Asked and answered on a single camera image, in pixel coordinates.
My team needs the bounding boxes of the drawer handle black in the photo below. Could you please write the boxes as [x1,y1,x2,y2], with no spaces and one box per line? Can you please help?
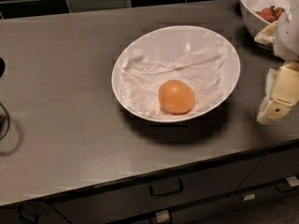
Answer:
[276,176,299,193]
[149,178,184,198]
[17,204,39,224]

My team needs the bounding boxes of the white paper napkin in bowl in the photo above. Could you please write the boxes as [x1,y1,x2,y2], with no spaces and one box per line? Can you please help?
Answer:
[118,42,227,120]

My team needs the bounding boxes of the white bowl with strawberries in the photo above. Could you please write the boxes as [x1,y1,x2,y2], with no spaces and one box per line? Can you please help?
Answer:
[239,0,291,37]

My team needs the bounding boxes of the middle drawer handle black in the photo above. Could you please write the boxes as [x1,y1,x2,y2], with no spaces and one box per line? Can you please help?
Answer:
[149,178,184,198]

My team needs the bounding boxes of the orange fruit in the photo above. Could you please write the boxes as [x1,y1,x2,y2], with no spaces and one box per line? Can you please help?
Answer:
[158,79,195,114]

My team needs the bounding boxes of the white label on drawer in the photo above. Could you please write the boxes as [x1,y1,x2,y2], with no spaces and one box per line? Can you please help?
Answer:
[243,194,255,201]

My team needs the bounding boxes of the strawberries in bowl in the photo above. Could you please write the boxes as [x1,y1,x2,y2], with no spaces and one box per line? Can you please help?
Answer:
[258,6,284,23]

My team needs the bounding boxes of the black wire object at left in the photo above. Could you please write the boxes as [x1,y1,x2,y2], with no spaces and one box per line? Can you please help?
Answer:
[0,58,10,140]

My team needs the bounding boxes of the large white bowl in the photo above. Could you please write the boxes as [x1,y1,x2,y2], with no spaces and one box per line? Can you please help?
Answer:
[111,25,240,123]

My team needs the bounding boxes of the right drawer handle black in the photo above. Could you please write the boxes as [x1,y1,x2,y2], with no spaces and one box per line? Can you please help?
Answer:
[276,176,299,193]

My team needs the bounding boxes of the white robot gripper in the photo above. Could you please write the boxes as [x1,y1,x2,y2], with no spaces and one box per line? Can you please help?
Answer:
[254,0,299,125]

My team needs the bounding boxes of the lower drawer handle with label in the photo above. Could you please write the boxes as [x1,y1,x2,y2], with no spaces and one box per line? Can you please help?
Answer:
[149,210,172,224]

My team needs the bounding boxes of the left drawer handle black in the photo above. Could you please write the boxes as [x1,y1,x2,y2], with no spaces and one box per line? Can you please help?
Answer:
[17,204,39,224]

